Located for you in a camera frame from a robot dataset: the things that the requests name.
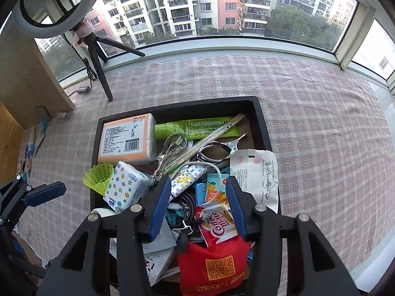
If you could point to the white paper packet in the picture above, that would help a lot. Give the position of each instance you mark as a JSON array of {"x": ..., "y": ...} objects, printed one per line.
[{"x": 256, "y": 175}]

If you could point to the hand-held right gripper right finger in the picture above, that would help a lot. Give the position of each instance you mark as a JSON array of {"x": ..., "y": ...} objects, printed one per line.
[{"x": 236, "y": 208}]

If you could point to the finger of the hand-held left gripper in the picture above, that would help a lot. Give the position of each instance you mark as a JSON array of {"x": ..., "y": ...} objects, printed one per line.
[{"x": 46, "y": 192}]

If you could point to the red bag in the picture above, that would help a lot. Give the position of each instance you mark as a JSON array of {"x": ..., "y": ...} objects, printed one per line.
[{"x": 213, "y": 265}]

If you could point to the pink plaid cloth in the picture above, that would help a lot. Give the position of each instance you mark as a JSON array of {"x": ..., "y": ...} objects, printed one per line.
[{"x": 308, "y": 114}]

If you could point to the black tripod stand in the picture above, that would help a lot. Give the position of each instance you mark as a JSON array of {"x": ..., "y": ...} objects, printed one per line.
[{"x": 98, "y": 64}]

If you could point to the orange white paper tag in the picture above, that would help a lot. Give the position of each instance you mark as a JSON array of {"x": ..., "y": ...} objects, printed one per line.
[{"x": 83, "y": 32}]

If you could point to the green tube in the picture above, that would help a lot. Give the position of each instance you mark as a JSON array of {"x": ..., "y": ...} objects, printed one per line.
[{"x": 185, "y": 128}]

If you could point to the blue printed packets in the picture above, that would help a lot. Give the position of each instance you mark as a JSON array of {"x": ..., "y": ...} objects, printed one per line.
[{"x": 34, "y": 141}]

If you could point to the orange tissue pack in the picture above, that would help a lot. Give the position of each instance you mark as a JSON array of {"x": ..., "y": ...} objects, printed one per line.
[{"x": 126, "y": 138}]

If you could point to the white patterned pouch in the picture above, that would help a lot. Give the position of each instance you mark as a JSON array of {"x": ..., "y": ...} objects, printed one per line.
[{"x": 188, "y": 178}]

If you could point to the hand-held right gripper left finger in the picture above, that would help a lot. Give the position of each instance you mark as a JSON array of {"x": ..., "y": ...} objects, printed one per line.
[{"x": 160, "y": 205}]

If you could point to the wooden cabinet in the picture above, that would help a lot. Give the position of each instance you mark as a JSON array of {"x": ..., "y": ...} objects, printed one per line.
[{"x": 31, "y": 83}]

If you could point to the dotted tissue pack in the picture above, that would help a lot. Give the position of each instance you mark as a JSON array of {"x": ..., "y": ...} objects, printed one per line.
[{"x": 126, "y": 185}]

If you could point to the coffee creamer sachet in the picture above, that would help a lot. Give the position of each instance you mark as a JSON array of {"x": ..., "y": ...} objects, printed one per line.
[{"x": 216, "y": 225}]

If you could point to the blue orange-print packet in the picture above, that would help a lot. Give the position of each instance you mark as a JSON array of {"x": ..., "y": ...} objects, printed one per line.
[{"x": 213, "y": 191}]

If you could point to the black storage box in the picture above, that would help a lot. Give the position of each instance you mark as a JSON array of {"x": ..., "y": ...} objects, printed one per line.
[{"x": 185, "y": 106}]

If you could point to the yellow-green shuttlecock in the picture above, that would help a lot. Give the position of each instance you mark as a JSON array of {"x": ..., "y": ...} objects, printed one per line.
[{"x": 98, "y": 177}]

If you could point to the wrapped wooden chopsticks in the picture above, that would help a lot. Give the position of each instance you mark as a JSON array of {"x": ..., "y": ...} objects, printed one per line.
[{"x": 216, "y": 133}]

